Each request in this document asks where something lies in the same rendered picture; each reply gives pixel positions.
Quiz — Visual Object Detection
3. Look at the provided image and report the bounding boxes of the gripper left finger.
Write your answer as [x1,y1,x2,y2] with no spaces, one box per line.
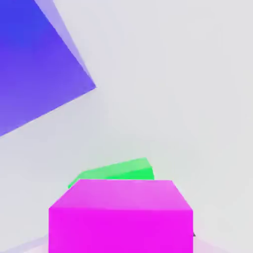
[7,234,49,253]

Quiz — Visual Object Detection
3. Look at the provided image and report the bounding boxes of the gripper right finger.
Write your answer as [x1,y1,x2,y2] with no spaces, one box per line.
[193,232,226,253]

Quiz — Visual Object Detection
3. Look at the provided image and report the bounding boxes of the small magenta cube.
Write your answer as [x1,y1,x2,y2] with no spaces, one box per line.
[48,179,194,253]

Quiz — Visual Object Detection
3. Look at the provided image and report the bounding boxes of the small green cube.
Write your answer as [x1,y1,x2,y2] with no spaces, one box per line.
[67,157,155,190]

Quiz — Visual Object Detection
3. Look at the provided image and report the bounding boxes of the large blue box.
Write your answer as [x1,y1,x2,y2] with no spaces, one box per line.
[0,0,97,137]

